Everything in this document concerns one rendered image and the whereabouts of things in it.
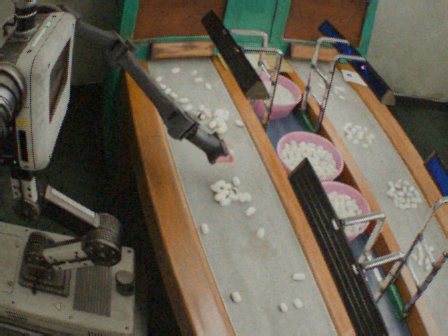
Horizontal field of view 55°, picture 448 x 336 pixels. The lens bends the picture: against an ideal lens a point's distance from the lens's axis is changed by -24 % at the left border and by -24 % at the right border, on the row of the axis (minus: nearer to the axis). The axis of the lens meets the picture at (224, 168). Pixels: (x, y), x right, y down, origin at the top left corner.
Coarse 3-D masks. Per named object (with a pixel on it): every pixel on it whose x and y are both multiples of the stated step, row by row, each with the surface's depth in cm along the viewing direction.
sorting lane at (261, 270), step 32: (160, 64) 236; (192, 64) 239; (192, 96) 218; (224, 96) 222; (192, 160) 189; (256, 160) 194; (192, 192) 177; (256, 192) 182; (224, 224) 169; (256, 224) 171; (288, 224) 173; (224, 256) 159; (256, 256) 160; (288, 256) 162; (224, 288) 149; (256, 288) 150; (288, 288) 152; (256, 320) 141; (288, 320) 142; (320, 320) 142
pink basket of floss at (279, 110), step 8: (264, 72) 237; (264, 80) 239; (280, 80) 238; (288, 80) 236; (288, 88) 237; (296, 88) 233; (296, 96) 232; (256, 104) 222; (280, 104) 218; (288, 104) 220; (256, 112) 226; (272, 112) 223; (280, 112) 224; (288, 112) 227
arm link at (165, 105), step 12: (132, 48) 174; (108, 60) 177; (120, 60) 174; (132, 60) 173; (132, 72) 172; (144, 72) 171; (144, 84) 170; (156, 84) 171; (156, 96) 168; (168, 96) 172; (168, 108) 167; (180, 108) 167; (168, 120) 168; (180, 120) 165; (180, 132) 167
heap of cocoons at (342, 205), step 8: (336, 192) 187; (336, 200) 184; (344, 200) 187; (352, 200) 185; (336, 208) 181; (344, 208) 182; (352, 208) 182; (344, 216) 180; (352, 216) 180; (360, 224) 177; (352, 232) 175
